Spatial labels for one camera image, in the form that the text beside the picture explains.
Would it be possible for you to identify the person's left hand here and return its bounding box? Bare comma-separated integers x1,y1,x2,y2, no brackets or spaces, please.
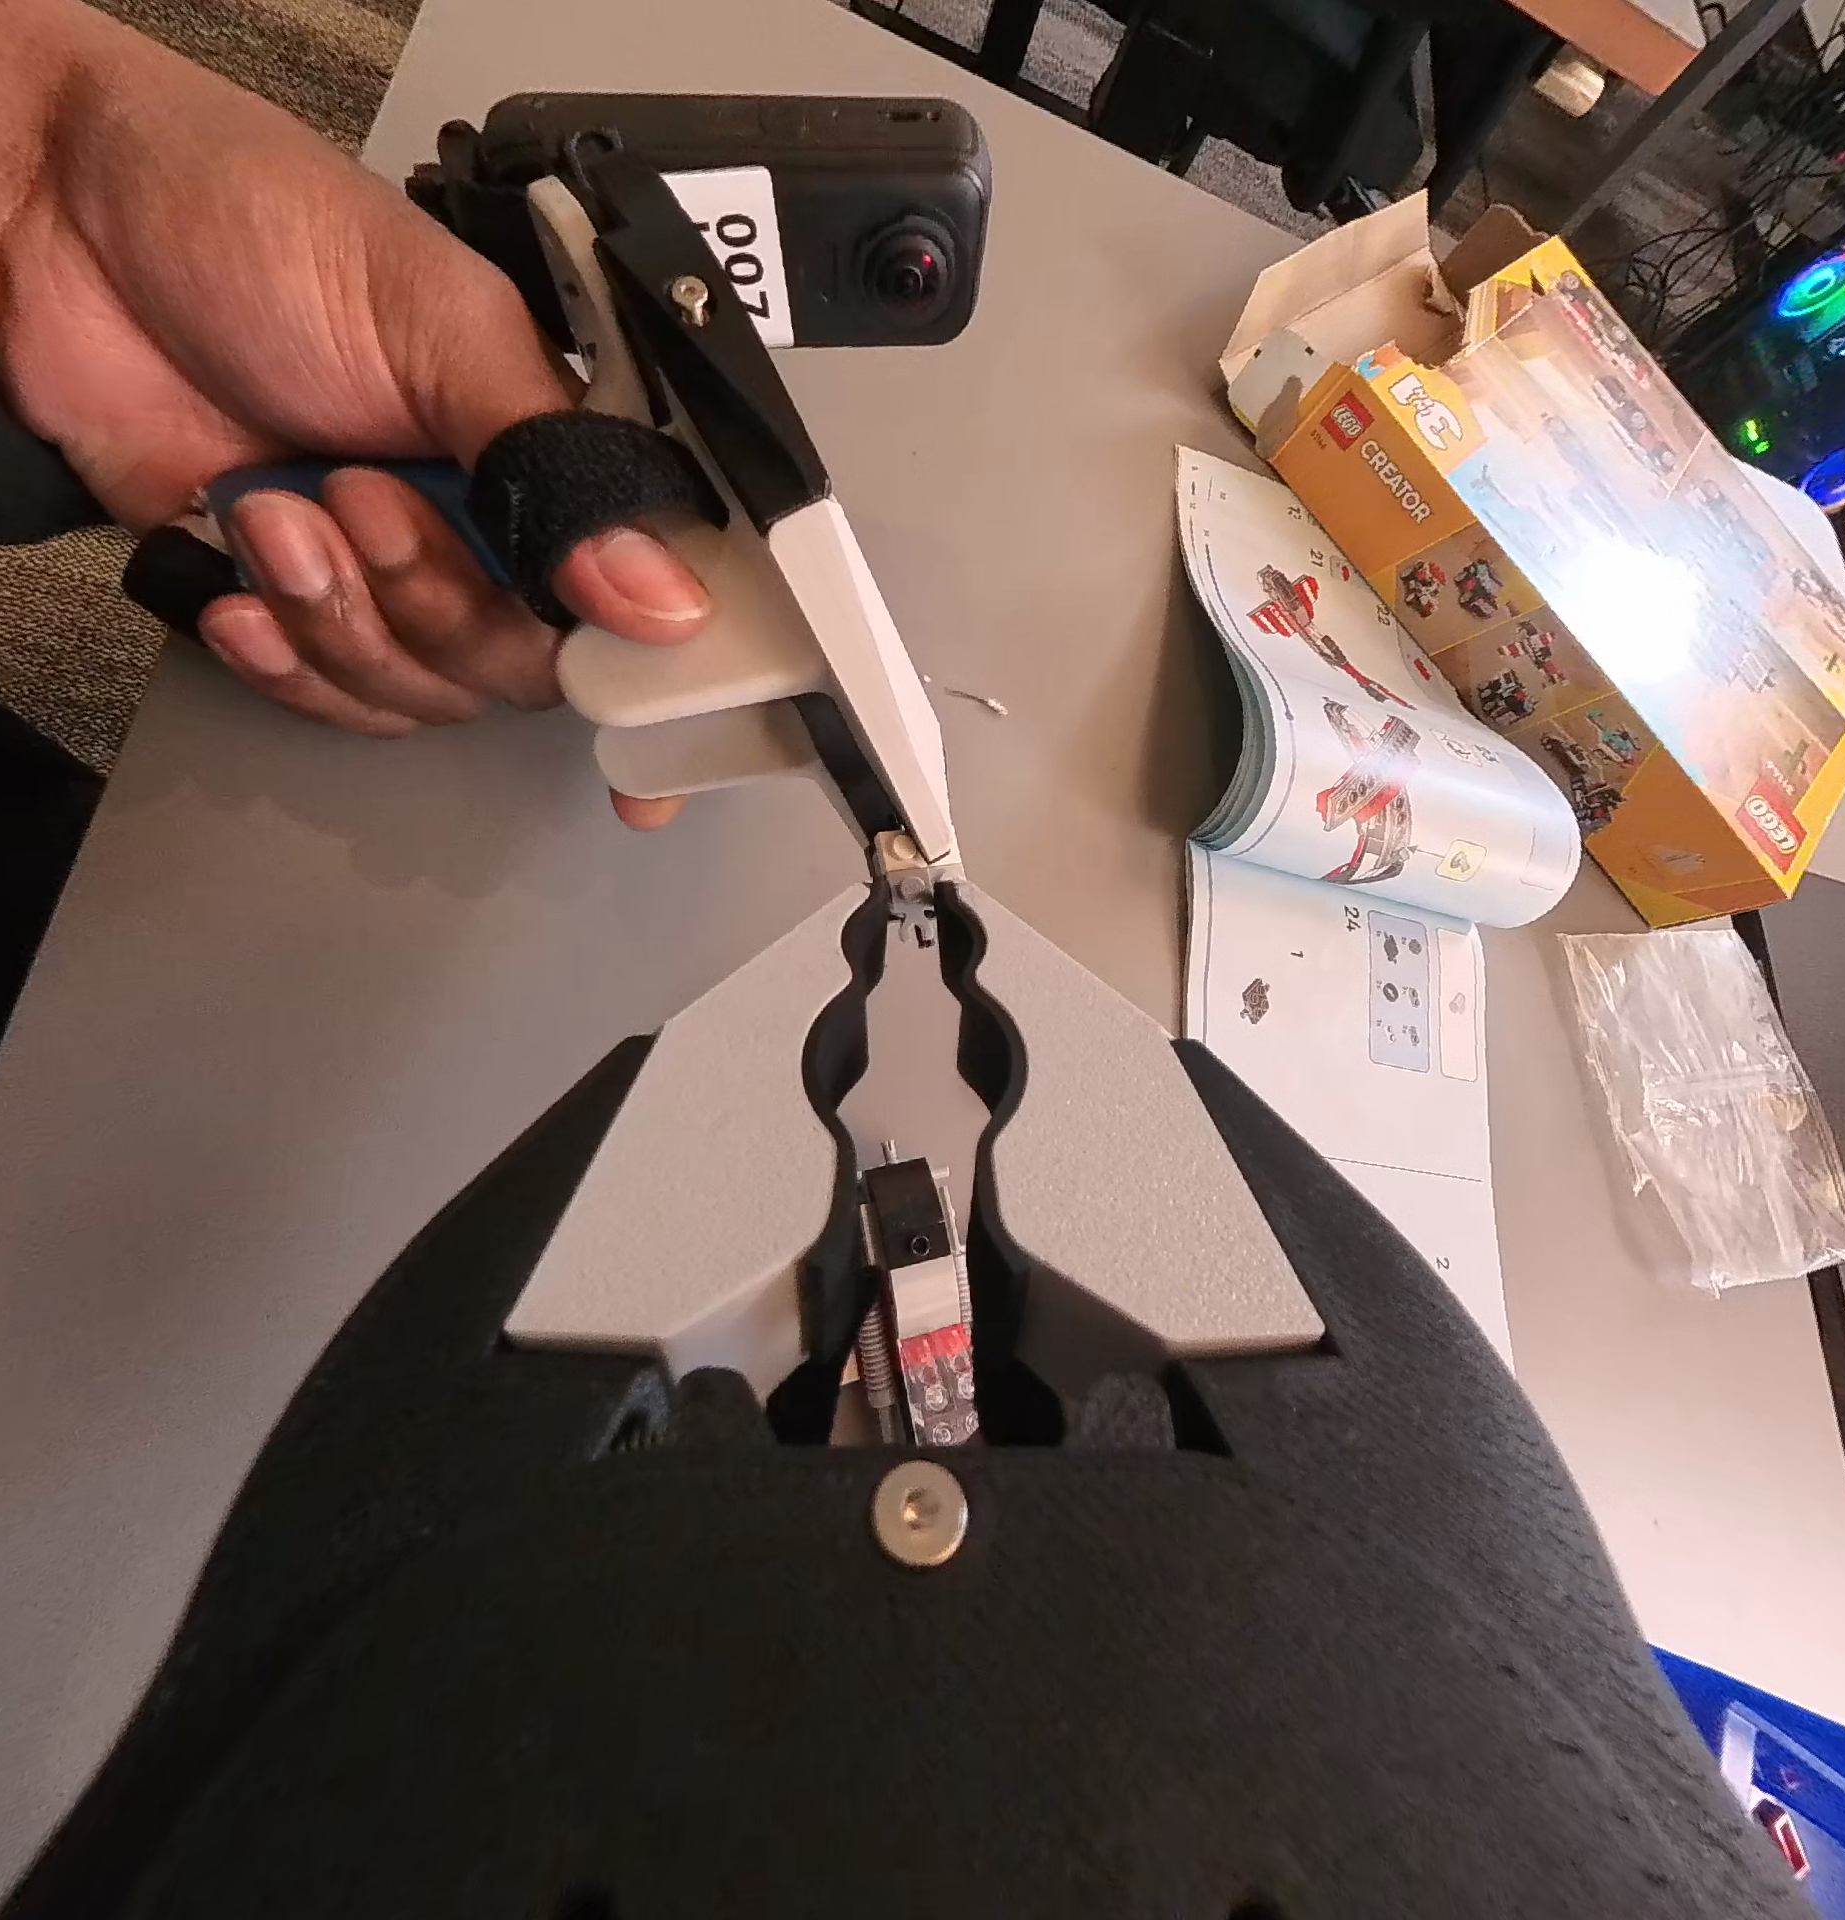
0,0,713,835

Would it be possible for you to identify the black chair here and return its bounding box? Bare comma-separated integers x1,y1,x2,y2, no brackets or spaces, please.
1101,0,1465,211

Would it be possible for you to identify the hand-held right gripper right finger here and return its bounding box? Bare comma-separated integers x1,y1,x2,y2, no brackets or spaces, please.
929,883,1340,1360

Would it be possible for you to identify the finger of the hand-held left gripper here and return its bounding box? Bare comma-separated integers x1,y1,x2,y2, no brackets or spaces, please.
773,492,970,875

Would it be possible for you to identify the blue plastic storage box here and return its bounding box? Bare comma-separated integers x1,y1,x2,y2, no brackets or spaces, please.
1649,1642,1845,1920

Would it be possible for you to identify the person's left forearm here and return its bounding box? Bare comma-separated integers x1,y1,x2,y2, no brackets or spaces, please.
0,332,106,535

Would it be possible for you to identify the red grey toy brick model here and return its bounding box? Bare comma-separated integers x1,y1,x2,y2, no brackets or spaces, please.
857,1141,985,1448

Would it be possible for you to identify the small grey white brick piece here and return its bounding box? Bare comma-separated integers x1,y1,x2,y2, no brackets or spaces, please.
867,828,941,951

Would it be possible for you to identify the open instruction booklet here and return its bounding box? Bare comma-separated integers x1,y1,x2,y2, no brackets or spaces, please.
1171,443,1587,1358

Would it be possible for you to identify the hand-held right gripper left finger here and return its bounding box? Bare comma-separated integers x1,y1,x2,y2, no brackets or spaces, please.
502,883,883,1371

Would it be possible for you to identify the yellow toy brick box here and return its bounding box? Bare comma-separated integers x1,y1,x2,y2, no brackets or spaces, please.
1219,204,1845,931

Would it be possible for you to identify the clear plastic bag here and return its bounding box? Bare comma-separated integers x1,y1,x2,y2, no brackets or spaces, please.
1554,928,1845,1299

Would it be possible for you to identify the wooden table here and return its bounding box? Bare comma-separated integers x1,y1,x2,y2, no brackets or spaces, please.
1523,0,1808,95

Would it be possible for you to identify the computer case with lit fans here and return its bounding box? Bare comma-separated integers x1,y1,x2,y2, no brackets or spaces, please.
1717,224,1845,512

